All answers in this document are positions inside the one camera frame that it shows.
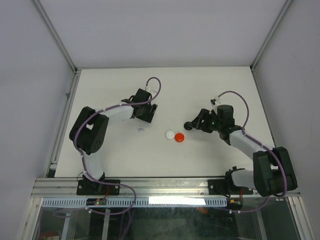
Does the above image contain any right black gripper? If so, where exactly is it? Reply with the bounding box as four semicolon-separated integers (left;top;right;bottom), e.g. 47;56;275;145
188;108;222;133

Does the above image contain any black earbud charging case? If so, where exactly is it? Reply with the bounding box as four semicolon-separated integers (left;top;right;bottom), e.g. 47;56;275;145
183;121;193;131

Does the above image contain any orange earbud charging case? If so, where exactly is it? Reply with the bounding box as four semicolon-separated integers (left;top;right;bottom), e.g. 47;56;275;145
174;132;185;143

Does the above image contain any white earbud charging case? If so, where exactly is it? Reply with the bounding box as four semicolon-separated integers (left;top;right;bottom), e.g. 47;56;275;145
165;130;175;140

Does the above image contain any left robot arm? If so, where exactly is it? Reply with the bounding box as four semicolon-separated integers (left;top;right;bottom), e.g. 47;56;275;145
69;88;159;195

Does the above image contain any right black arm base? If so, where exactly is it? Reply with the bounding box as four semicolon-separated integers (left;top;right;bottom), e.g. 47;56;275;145
207;179;253;197

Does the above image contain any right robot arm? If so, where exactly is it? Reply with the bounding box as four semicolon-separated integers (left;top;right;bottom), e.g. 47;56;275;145
183;104;298;197

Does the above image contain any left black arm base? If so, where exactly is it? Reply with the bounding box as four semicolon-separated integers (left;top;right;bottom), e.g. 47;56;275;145
76;178;121;196

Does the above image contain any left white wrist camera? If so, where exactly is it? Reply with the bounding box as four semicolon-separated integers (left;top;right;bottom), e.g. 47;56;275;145
146;88;158;98

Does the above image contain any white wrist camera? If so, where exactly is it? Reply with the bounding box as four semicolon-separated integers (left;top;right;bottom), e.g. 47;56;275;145
146;88;158;98
210;95;221;110

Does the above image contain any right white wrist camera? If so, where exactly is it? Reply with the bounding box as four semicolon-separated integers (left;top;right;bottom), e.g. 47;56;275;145
210;95;221;110

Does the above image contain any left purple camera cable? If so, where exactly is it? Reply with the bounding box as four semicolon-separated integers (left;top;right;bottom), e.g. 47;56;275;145
74;77;162;186

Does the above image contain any purple cable under rail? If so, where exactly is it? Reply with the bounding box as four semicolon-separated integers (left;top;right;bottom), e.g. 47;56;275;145
53;183;137;240

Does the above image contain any aluminium mounting rail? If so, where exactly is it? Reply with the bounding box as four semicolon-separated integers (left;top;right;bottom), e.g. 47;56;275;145
30;176;300;201

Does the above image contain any white slotted cable duct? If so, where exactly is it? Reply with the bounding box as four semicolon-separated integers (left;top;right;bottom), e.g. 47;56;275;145
42;196;227;208

